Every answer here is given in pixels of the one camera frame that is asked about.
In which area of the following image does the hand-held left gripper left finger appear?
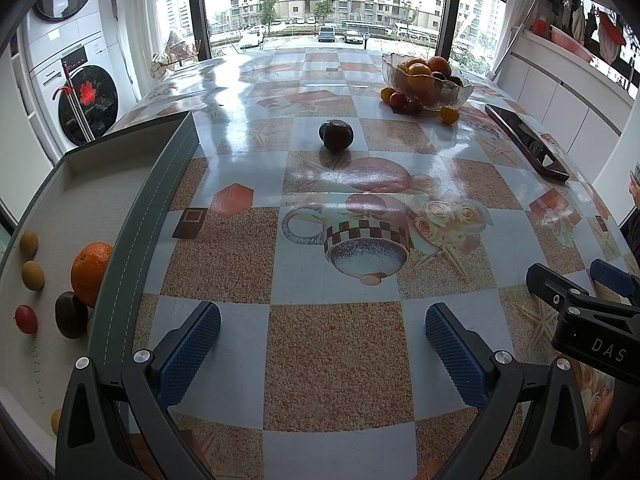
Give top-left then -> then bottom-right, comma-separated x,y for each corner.
55,301 -> 222,480

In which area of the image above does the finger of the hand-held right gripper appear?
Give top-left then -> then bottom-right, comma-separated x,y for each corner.
590,258 -> 640,308
526,263 -> 591,311

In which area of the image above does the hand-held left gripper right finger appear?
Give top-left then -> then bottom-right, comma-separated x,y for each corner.
425,302 -> 593,480

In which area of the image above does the large orange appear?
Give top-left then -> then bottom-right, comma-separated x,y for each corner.
70,242 -> 115,309

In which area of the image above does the grey rectangular tray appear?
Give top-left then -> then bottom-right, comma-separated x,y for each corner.
0,110 -> 201,471

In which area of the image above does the checkered printed tablecloth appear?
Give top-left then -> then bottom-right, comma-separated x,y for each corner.
102,47 -> 640,480

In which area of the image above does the dark smartphone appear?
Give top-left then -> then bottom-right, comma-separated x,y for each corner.
484,104 -> 571,182

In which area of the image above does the white low cabinet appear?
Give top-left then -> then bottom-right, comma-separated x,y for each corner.
495,30 -> 636,181

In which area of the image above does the clear glass bowl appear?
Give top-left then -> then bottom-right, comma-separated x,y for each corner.
381,52 -> 475,111

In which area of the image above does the pink plastic basin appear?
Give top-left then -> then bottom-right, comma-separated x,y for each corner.
549,24 -> 596,63

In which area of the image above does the red hanging garment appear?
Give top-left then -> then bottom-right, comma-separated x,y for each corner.
597,10 -> 627,63

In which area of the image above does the white laundry cabinet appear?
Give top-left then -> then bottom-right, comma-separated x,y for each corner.
0,50 -> 56,211

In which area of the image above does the white washing machine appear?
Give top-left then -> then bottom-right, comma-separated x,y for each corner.
27,30 -> 141,153

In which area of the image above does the white crumpled plastic bag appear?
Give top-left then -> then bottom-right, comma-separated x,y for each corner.
150,30 -> 201,80

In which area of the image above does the black framed window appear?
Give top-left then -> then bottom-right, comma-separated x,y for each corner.
152,0 -> 511,56

